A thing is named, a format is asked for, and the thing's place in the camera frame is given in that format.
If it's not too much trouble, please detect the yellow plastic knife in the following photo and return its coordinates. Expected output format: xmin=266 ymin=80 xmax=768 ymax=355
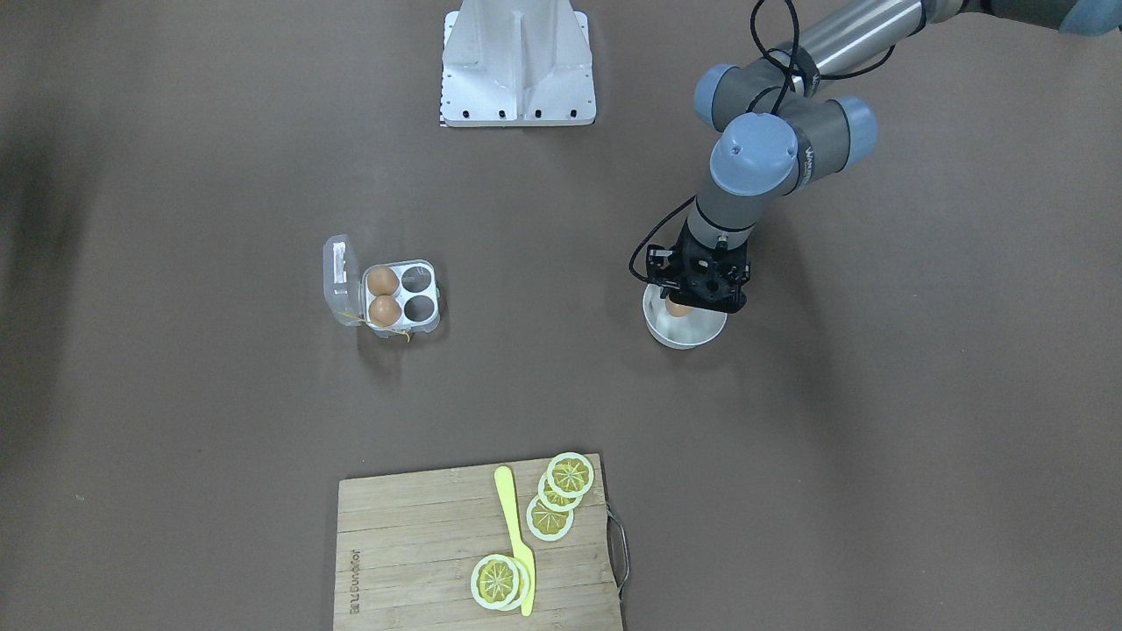
xmin=494 ymin=464 xmax=536 ymax=618

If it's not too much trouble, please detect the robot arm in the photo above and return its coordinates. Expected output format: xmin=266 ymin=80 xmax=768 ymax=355
xmin=632 ymin=1 xmax=1121 ymax=313

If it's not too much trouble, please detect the brown egg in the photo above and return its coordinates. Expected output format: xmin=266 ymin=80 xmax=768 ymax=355
xmin=663 ymin=296 xmax=695 ymax=318
xmin=366 ymin=266 xmax=401 ymax=296
xmin=367 ymin=294 xmax=403 ymax=328

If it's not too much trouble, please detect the white bowl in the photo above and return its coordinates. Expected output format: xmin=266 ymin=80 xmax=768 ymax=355
xmin=642 ymin=284 xmax=727 ymax=349

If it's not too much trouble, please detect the clear plastic egg box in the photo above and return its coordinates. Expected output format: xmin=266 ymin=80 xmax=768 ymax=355
xmin=322 ymin=234 xmax=441 ymax=338

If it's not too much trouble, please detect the lemon slice back stack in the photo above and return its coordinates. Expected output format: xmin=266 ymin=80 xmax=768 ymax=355
xmin=544 ymin=452 xmax=594 ymax=499

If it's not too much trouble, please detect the bamboo cutting board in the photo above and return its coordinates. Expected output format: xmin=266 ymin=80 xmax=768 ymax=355
xmin=333 ymin=454 xmax=628 ymax=630

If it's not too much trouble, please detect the lemon slice single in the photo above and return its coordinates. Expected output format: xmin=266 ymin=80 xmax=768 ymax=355
xmin=469 ymin=554 xmax=530 ymax=611

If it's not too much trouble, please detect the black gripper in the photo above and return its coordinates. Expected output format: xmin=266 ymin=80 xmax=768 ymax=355
xmin=649 ymin=230 xmax=749 ymax=313

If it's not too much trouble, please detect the lemon slice middle stack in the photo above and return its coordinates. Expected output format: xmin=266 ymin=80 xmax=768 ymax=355
xmin=537 ymin=474 xmax=583 ymax=513

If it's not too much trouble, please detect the yellow rubber band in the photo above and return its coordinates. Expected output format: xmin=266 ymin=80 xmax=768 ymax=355
xmin=333 ymin=310 xmax=412 ymax=342

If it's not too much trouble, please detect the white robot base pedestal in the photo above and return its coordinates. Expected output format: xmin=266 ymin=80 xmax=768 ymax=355
xmin=438 ymin=1 xmax=597 ymax=128

